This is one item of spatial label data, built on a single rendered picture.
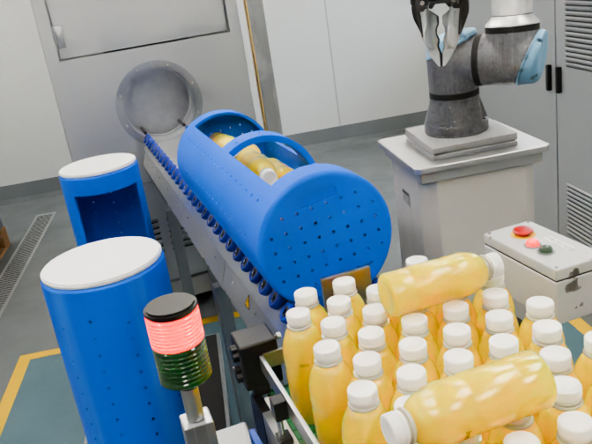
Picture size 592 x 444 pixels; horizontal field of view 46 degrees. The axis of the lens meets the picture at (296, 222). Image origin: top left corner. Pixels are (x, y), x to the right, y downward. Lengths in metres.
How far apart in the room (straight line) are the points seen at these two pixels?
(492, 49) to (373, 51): 5.00
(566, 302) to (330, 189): 0.47
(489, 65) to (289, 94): 4.94
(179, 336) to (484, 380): 0.34
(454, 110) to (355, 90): 4.95
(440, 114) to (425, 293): 0.71
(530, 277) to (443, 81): 0.60
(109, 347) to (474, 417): 1.01
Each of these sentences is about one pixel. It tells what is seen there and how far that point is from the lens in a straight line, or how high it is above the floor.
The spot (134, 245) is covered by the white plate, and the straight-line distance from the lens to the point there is 1.72.
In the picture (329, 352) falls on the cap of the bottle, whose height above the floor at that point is 1.09.
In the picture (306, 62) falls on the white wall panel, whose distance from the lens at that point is 6.47.
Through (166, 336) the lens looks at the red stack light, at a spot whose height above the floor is 1.23.
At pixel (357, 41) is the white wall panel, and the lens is 6.55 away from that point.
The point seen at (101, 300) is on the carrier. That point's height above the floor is 0.99.
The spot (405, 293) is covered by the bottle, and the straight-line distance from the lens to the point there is 1.04.
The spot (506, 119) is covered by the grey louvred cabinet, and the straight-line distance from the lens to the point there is 4.05.
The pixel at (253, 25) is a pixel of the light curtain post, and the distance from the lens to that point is 2.71.
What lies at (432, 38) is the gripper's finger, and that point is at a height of 1.46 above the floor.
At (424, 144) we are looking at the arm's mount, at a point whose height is 1.17.
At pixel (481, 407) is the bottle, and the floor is 1.14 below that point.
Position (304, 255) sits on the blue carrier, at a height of 1.08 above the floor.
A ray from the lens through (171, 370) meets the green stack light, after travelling 0.84.
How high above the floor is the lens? 1.60
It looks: 20 degrees down
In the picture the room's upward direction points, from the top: 9 degrees counter-clockwise
